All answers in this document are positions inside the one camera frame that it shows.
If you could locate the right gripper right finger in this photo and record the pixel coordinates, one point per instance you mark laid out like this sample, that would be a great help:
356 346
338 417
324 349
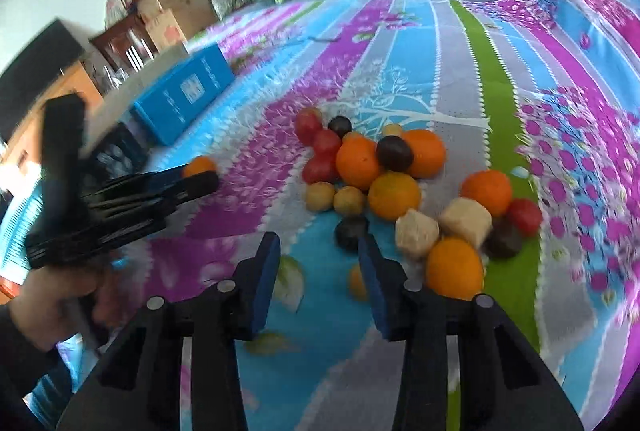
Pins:
389 300

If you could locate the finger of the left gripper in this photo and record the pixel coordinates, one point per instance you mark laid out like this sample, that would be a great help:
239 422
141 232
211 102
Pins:
136 186
135 214

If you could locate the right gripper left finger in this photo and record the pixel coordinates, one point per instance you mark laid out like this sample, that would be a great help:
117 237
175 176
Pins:
255 278

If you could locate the small orange tangerine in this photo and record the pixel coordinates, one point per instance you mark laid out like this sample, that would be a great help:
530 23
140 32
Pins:
197 165

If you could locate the red tomato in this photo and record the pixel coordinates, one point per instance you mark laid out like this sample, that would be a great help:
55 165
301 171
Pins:
308 122

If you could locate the person's left hand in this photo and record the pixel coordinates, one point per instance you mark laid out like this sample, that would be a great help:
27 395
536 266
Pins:
47 312

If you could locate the black patterned box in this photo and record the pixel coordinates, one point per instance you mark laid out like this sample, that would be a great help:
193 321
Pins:
118 153

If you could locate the beige cube fruit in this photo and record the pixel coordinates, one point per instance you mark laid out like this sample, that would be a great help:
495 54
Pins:
415 234
466 219

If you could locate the light blue plastic basket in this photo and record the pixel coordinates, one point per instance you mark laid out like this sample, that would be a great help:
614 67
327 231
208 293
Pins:
18 220

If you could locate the blue rectangular box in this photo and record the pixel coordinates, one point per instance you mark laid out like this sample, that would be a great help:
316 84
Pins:
177 98

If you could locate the large orange centre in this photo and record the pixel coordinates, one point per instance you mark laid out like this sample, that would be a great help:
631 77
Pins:
356 162

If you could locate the dark purple plum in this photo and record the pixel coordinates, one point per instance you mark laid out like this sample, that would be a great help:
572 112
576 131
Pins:
394 154

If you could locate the dark wooden side table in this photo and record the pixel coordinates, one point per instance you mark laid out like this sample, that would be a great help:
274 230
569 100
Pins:
126 45

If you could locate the black flat television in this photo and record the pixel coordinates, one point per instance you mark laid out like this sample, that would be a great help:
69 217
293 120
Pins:
41 62

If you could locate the lower cardboard box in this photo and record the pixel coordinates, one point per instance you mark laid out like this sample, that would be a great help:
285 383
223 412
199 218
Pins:
165 30

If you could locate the cardboard box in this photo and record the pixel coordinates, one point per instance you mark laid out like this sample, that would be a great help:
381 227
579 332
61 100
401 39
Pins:
165 30
196 15

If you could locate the striped floral bed sheet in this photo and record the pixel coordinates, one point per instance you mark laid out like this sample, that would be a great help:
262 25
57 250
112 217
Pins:
528 107

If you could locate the upper cardboard box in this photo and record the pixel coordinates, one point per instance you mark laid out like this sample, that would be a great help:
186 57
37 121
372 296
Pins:
196 15

